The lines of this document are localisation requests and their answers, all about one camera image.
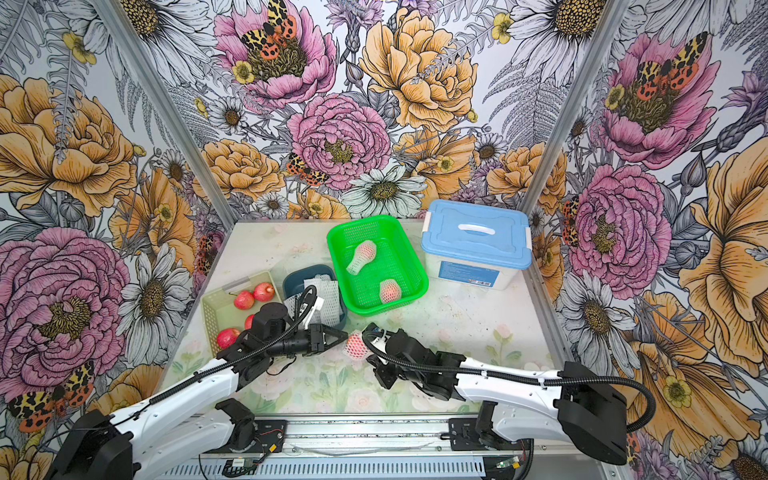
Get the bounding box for aluminium front rail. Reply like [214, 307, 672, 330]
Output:
[107, 413, 625, 480]

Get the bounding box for dark teal plastic tub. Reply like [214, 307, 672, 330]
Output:
[283, 264, 347, 330]

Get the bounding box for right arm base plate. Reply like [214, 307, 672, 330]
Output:
[441, 417, 531, 453]

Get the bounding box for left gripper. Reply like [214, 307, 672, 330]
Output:
[267, 324, 348, 357]

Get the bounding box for pale green perforated basket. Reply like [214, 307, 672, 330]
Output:
[201, 270, 275, 356]

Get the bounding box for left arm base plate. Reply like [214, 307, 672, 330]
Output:
[202, 419, 288, 454]

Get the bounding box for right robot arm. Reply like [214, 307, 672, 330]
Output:
[361, 323, 656, 465]

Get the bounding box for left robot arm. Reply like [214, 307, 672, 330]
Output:
[46, 285, 347, 479]

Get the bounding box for bright green plastic basket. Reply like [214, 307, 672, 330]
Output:
[327, 215, 429, 317]

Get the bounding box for blue lidded storage box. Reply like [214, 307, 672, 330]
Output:
[421, 200, 533, 290]

